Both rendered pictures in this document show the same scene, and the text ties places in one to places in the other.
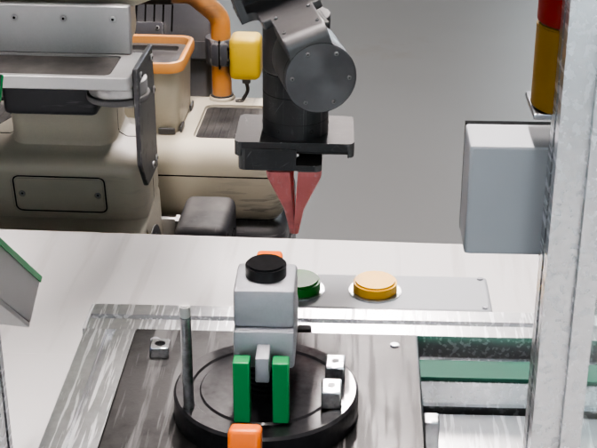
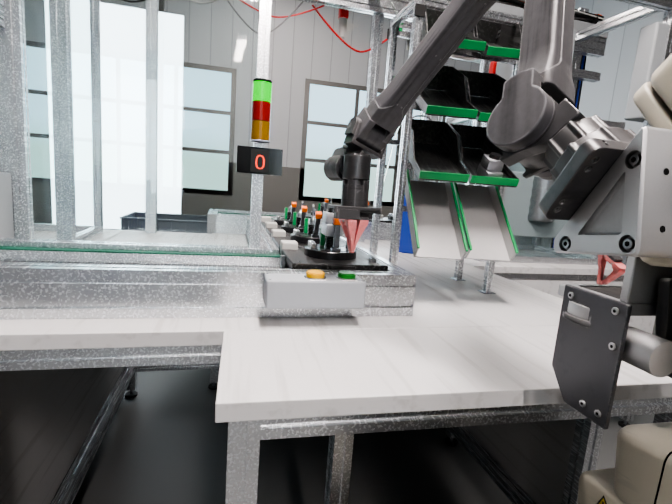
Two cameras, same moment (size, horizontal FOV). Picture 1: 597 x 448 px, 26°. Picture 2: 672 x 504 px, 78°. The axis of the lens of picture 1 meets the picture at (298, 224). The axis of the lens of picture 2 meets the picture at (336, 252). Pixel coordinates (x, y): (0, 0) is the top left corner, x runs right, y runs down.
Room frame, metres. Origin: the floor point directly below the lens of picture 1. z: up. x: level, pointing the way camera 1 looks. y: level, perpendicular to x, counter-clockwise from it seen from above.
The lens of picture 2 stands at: (1.88, -0.30, 1.16)
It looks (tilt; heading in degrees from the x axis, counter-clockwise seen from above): 9 degrees down; 162
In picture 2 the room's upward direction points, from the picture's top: 4 degrees clockwise
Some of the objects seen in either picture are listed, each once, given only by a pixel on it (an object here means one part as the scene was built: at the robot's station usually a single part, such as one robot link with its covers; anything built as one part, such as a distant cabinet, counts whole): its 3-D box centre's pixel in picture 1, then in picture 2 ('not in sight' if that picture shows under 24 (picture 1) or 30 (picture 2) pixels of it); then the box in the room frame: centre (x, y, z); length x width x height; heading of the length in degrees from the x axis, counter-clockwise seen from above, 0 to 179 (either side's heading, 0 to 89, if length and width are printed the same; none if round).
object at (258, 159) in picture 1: (281, 183); (358, 231); (1.06, 0.02, 1.06); 0.07 x 0.07 x 0.09; 88
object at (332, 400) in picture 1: (331, 393); not in sight; (0.82, -0.02, 1.00); 0.02 x 0.01 x 0.02; 177
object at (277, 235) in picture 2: not in sight; (312, 228); (0.58, 0.04, 1.01); 0.24 x 0.24 x 0.13; 87
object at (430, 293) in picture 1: (374, 318); (314, 290); (1.05, -0.07, 0.93); 0.21 x 0.07 x 0.06; 87
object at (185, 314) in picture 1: (187, 356); not in sight; (0.81, 0.08, 1.03); 0.01 x 0.01 x 0.08
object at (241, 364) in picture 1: (242, 388); not in sight; (0.79, 0.04, 1.01); 0.01 x 0.01 x 0.05; 87
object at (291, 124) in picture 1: (295, 108); (354, 197); (1.06, 0.00, 1.13); 0.10 x 0.07 x 0.07; 88
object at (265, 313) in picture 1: (265, 311); (331, 221); (0.83, 0.02, 1.06); 0.08 x 0.04 x 0.07; 178
